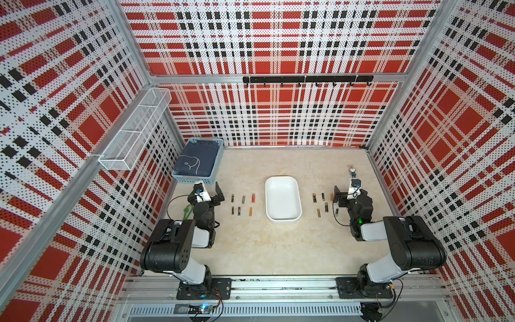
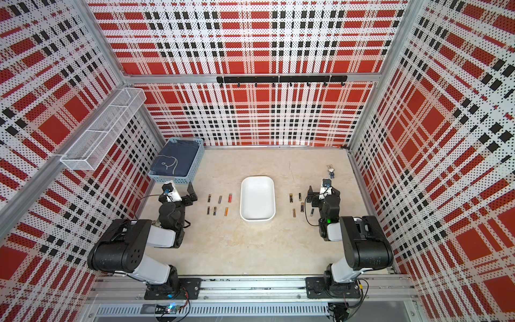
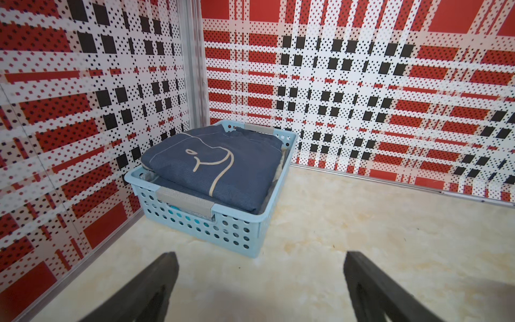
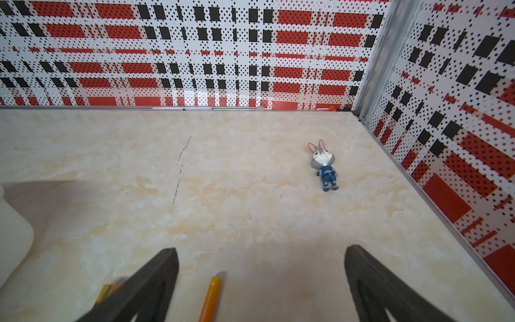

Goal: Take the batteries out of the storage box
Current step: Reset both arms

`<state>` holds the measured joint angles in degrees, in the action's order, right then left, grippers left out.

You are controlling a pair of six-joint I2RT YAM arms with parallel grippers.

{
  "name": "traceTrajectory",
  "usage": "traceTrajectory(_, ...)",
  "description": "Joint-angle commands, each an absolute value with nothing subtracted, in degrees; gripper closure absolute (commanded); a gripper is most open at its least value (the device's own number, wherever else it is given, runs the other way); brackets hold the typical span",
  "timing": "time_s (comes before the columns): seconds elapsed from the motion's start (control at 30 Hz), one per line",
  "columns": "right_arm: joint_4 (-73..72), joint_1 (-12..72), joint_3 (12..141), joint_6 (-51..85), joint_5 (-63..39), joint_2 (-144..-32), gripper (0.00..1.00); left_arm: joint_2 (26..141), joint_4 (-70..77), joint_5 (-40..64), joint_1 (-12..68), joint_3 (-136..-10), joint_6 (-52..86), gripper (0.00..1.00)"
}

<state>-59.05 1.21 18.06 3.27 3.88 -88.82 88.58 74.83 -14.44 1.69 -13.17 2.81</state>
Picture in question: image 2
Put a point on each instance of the white oval storage box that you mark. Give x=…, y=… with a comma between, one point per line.
x=258, y=201

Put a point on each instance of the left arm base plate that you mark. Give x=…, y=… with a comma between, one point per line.
x=189, y=287

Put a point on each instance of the small rabbit figure keychain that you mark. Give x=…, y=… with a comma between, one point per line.
x=331, y=171

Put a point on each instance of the light blue plastic basket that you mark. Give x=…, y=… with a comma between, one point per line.
x=193, y=170

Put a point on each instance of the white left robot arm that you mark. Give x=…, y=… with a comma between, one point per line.
x=122, y=248

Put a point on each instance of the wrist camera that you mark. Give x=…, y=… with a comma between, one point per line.
x=170, y=192
x=326, y=188

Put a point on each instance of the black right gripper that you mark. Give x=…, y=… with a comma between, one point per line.
x=314, y=203

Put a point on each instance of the green circuit board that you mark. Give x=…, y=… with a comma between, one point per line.
x=167, y=309

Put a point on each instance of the folded blue denim garment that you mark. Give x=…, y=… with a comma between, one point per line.
x=175, y=159

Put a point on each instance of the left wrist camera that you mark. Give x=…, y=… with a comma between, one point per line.
x=170, y=192

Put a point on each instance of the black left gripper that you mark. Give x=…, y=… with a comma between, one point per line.
x=188, y=201

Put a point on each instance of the black hook rail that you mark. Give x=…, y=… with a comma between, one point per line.
x=238, y=80

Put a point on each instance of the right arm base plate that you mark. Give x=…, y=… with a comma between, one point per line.
x=319, y=288

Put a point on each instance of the white wire mesh shelf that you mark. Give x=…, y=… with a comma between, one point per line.
x=89, y=150

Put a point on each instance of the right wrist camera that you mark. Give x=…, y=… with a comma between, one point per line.
x=326, y=188

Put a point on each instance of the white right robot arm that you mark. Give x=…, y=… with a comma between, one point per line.
x=365, y=246

